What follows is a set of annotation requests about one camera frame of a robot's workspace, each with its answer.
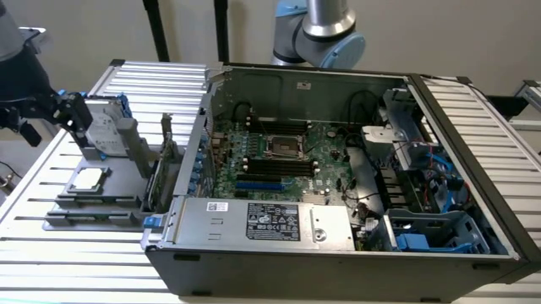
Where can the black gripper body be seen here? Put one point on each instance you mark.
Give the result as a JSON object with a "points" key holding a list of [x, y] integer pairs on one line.
{"points": [[22, 79]]}

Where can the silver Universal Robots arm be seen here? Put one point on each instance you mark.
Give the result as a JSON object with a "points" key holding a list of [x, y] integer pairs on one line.
{"points": [[324, 22]]}

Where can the silver CPU chip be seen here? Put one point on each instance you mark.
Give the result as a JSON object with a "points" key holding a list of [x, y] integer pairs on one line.
{"points": [[89, 179]]}

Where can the short black expansion slot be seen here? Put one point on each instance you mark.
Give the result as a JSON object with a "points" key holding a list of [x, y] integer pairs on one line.
{"points": [[242, 194]]}

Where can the long black expansion slot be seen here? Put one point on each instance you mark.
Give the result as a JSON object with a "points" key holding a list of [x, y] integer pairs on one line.
{"points": [[258, 178]]}

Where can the black RAM slot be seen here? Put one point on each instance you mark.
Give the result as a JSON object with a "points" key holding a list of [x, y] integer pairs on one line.
{"points": [[280, 124], [280, 131], [280, 120], [281, 164], [281, 173], [280, 127], [281, 168], [281, 160]]}

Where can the blue expansion slot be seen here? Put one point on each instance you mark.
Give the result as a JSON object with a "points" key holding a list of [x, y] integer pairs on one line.
{"points": [[258, 184], [258, 189]]}

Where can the CPU socket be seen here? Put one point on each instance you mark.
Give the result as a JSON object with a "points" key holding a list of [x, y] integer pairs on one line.
{"points": [[282, 146]]}

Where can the hard disk with blue rails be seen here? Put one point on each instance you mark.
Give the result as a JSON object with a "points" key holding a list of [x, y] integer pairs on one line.
{"points": [[106, 133]]}

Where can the grey parts rack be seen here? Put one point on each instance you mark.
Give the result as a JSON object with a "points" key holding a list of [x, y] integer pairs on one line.
{"points": [[127, 177]]}

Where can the green graphics card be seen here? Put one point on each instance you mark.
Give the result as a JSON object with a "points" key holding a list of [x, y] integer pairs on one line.
{"points": [[162, 168]]}

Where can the black stand pole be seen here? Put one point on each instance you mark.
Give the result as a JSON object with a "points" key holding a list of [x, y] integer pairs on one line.
{"points": [[222, 28], [157, 28]]}

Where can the blue case latch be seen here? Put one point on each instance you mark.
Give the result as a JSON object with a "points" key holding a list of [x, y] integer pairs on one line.
{"points": [[153, 222]]}

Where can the silver power supply unit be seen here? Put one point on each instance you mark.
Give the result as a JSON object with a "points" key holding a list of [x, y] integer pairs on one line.
{"points": [[219, 225]]}

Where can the green motherboard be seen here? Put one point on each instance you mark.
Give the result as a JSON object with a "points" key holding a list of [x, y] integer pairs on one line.
{"points": [[329, 164]]}

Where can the silver chipset heat sink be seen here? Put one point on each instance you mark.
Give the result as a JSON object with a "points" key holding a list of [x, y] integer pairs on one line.
{"points": [[314, 198]]}

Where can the silver metal drive cage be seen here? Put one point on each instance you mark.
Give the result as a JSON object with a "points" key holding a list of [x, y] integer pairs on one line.
{"points": [[401, 126]]}

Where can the black open PC case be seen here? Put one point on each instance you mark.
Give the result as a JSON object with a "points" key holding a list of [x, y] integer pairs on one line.
{"points": [[338, 272]]}

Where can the blue disk bay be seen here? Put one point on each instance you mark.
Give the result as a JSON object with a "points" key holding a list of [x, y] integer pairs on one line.
{"points": [[440, 231]]}

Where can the aluminium frame table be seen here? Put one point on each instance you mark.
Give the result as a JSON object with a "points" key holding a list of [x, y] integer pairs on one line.
{"points": [[528, 95]]}

